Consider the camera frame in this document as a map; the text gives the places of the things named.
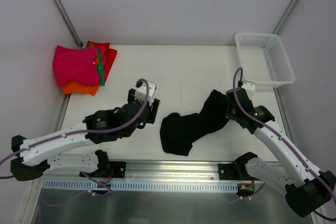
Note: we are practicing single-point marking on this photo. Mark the white plastic basket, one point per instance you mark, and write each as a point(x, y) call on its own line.
point(264, 60)

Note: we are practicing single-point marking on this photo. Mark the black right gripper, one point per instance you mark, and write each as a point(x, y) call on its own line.
point(233, 114)

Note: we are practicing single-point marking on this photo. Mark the orange folded t shirt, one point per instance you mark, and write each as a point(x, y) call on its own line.
point(78, 89)

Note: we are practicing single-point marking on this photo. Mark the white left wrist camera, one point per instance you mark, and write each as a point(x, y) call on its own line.
point(145, 89)

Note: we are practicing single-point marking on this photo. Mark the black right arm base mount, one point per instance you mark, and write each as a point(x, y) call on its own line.
point(236, 170)

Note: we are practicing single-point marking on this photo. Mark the right aluminium corner post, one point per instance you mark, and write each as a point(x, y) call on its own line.
point(284, 17)

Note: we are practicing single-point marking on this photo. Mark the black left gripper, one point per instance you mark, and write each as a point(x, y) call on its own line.
point(153, 111)

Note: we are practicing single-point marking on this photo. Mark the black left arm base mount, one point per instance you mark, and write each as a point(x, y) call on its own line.
point(106, 168)

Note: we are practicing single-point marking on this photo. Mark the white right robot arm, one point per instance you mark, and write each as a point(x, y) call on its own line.
point(304, 185)

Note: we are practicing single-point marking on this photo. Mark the aluminium corner post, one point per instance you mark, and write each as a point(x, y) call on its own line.
point(67, 21)
point(284, 17)

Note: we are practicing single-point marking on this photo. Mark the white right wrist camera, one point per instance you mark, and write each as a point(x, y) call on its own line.
point(249, 88)

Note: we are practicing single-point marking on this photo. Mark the red folded t shirt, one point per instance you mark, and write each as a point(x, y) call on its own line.
point(108, 55)

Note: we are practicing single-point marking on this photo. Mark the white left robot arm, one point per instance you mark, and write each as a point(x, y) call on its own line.
point(50, 154)

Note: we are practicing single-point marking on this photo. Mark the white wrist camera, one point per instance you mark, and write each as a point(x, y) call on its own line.
point(145, 89)
point(249, 88)

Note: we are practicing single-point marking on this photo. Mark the black t shirt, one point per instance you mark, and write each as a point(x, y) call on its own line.
point(178, 133)

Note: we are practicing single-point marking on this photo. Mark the aluminium front rail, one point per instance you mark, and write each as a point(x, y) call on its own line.
point(171, 171)

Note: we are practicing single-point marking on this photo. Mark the left aluminium corner post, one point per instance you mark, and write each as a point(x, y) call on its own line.
point(67, 21)

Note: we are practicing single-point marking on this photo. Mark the magenta folded t shirt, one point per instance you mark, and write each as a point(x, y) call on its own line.
point(64, 60)

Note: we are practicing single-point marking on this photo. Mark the white slotted cable duct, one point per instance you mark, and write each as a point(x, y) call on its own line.
point(122, 185)

